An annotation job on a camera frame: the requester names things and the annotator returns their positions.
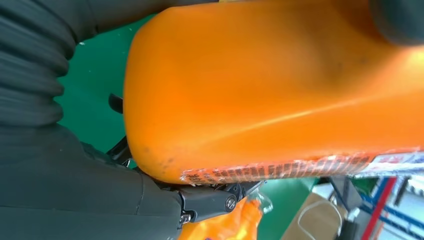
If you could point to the brown cardboard box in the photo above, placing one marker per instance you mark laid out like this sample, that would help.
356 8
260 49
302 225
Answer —
321 222

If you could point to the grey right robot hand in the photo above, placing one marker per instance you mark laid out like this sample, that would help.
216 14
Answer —
82 198

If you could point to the red pole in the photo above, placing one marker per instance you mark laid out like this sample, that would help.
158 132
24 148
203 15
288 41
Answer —
381 212

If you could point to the blue steel rack frame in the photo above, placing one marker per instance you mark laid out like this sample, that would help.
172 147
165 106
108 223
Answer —
402 215

